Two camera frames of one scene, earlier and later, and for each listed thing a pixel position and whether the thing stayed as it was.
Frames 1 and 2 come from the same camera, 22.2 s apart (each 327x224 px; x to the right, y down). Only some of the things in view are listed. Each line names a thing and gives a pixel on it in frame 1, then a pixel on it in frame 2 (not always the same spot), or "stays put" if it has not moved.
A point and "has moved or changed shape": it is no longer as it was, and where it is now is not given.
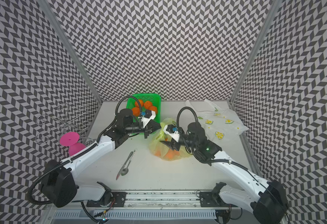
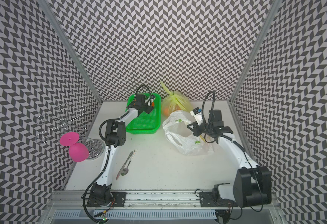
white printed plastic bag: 222,126 has moved or changed shape
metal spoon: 125,170 stays put
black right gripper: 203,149 to 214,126
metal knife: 119,173 stays put
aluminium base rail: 152,207 stays put
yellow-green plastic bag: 161,150 to 176,101
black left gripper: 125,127 to 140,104
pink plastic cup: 71,139 stays put
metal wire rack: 67,119 stays put
